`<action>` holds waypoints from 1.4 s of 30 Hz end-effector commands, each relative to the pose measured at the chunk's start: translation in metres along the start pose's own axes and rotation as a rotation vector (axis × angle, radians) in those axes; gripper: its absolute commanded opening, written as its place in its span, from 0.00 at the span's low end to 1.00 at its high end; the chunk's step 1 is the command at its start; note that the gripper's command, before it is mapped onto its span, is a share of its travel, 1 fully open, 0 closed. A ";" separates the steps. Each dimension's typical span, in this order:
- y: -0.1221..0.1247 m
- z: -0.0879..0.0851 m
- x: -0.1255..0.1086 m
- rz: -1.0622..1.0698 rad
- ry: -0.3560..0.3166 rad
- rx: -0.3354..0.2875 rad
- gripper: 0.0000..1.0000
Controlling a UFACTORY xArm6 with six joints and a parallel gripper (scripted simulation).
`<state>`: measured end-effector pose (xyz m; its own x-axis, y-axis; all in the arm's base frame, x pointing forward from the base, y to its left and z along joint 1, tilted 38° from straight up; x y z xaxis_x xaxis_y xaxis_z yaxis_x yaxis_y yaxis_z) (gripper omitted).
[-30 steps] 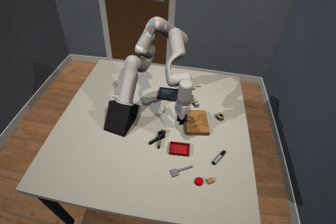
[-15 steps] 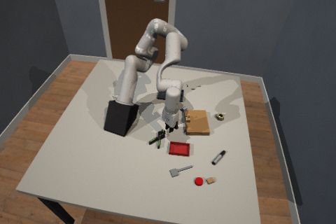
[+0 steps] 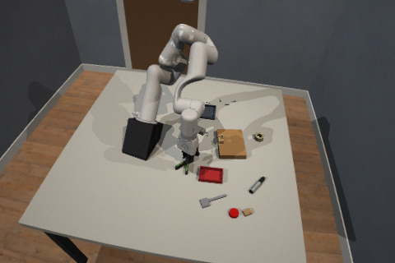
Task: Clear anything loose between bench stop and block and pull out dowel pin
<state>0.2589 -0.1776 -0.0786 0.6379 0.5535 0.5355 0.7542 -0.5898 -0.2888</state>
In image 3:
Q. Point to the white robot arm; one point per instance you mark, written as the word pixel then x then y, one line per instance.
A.
pixel 173 65

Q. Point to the red open tray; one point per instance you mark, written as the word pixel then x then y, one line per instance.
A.
pixel 210 174

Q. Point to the brown wooden board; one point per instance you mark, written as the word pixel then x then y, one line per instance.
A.
pixel 233 146

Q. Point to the red button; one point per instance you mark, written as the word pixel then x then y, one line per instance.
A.
pixel 233 213

